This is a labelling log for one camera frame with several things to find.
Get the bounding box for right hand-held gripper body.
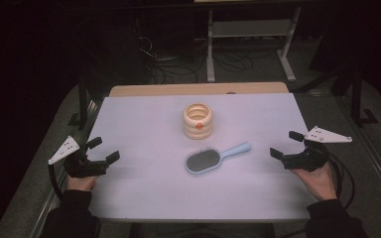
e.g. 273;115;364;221
281;125;353;173

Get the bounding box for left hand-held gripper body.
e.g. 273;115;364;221
48;135;109;179

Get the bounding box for light blue hairbrush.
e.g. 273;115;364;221
185;142;252;176

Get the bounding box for cream ribbed cup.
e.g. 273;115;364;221
182;102;213;140

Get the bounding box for person's left hand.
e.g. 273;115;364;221
66;174;98;192

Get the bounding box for person's right hand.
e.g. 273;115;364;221
291;162;338;202

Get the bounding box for white table mat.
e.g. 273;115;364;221
87;92;318;222

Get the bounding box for black metal stand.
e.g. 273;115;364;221
350;65;380;128
67;75;95;131

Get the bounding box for wooden table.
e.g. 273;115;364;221
108;81;290;98

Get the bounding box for white metal stand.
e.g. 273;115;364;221
205;6;303;83

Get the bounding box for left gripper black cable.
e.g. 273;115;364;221
48;163;64;201

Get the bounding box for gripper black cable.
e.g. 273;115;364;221
326;153;356;210
48;163;64;201

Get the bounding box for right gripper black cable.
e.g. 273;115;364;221
326;153;356;210

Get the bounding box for metal floor rail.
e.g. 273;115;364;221
336;97;381;207
29;98;102;238

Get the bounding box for black floor cables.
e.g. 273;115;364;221
135;19;266;83

